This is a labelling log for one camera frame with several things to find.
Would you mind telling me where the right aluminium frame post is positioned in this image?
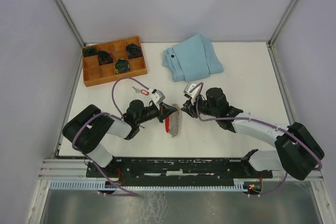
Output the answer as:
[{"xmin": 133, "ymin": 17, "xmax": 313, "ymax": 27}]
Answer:
[{"xmin": 268, "ymin": 0, "xmax": 300, "ymax": 47}]

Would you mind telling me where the black rolled belt front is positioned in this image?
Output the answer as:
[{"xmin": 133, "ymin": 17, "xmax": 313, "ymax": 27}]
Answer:
[{"xmin": 114, "ymin": 59, "xmax": 131, "ymax": 74}]

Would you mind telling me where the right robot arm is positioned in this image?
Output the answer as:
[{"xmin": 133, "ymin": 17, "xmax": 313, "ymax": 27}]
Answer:
[{"xmin": 182, "ymin": 83, "xmax": 324, "ymax": 180}]

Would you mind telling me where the wooden compartment tray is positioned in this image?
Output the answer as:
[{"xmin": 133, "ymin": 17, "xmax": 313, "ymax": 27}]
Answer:
[{"xmin": 82, "ymin": 36, "xmax": 148, "ymax": 87}]

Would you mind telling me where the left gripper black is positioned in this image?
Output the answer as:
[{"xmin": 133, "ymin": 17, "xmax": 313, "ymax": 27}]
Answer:
[{"xmin": 136, "ymin": 102, "xmax": 177, "ymax": 125}]

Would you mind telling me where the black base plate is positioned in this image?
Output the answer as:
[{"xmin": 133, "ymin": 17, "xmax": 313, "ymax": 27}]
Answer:
[{"xmin": 102, "ymin": 157, "xmax": 272, "ymax": 186}]

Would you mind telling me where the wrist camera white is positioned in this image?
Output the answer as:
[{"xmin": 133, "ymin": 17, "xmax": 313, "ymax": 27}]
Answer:
[
  {"xmin": 149, "ymin": 89, "xmax": 165, "ymax": 105},
  {"xmin": 183, "ymin": 82, "xmax": 203, "ymax": 105}
]

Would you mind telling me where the red handled metal keyring holder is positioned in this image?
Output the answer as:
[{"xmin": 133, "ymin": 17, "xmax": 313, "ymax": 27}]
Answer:
[{"xmin": 165, "ymin": 104, "xmax": 181, "ymax": 137}]

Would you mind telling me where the black rolled belt right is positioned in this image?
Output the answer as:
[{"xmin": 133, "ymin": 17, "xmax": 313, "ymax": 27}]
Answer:
[{"xmin": 126, "ymin": 43, "xmax": 142, "ymax": 59}]

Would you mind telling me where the black rolled belt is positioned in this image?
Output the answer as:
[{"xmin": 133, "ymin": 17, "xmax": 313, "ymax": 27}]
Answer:
[
  {"xmin": 97, "ymin": 50, "xmax": 113, "ymax": 66},
  {"xmin": 114, "ymin": 59, "xmax": 131, "ymax": 74},
  {"xmin": 82, "ymin": 46, "xmax": 97, "ymax": 58},
  {"xmin": 126, "ymin": 43, "xmax": 142, "ymax": 59}
]

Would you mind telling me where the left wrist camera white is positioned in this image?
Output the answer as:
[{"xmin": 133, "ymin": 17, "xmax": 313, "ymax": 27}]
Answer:
[{"xmin": 149, "ymin": 89, "xmax": 165, "ymax": 105}]

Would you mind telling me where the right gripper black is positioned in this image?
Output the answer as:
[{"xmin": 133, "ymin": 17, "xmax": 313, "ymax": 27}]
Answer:
[{"xmin": 180, "ymin": 93, "xmax": 218, "ymax": 119}]

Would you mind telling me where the left aluminium frame post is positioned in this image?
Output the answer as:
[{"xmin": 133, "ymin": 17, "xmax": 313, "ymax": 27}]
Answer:
[{"xmin": 53, "ymin": 0, "xmax": 86, "ymax": 46}]

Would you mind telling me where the aluminium frame post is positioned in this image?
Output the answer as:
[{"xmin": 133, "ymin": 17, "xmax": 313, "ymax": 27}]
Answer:
[
  {"xmin": 268, "ymin": 0, "xmax": 300, "ymax": 47},
  {"xmin": 53, "ymin": 0, "xmax": 86, "ymax": 46}
]

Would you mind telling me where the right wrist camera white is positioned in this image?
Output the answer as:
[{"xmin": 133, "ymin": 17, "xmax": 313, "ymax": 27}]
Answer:
[{"xmin": 183, "ymin": 82, "xmax": 203, "ymax": 105}]

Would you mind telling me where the light blue folded cloth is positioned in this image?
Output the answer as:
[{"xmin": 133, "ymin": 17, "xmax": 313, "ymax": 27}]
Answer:
[{"xmin": 162, "ymin": 35, "xmax": 224, "ymax": 82}]

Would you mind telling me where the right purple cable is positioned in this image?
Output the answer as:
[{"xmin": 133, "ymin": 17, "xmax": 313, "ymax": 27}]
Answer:
[{"xmin": 193, "ymin": 82, "xmax": 323, "ymax": 198}]

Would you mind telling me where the black rolled belt far left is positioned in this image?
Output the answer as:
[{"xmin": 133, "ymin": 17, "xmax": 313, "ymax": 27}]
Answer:
[{"xmin": 82, "ymin": 46, "xmax": 97, "ymax": 58}]

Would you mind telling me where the key with red tag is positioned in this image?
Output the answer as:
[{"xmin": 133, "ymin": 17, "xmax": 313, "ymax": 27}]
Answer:
[{"xmin": 132, "ymin": 87, "xmax": 150, "ymax": 96}]

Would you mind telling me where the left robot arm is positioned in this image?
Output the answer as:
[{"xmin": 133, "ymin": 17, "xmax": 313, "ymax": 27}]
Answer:
[{"xmin": 62, "ymin": 100, "xmax": 178, "ymax": 177}]

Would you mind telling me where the white slotted cable duct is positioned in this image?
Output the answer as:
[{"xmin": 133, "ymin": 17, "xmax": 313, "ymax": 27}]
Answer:
[{"xmin": 49, "ymin": 179, "xmax": 249, "ymax": 192}]

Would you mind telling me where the black rolled belt middle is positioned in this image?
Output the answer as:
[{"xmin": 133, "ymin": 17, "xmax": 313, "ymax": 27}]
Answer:
[{"xmin": 97, "ymin": 50, "xmax": 113, "ymax": 66}]

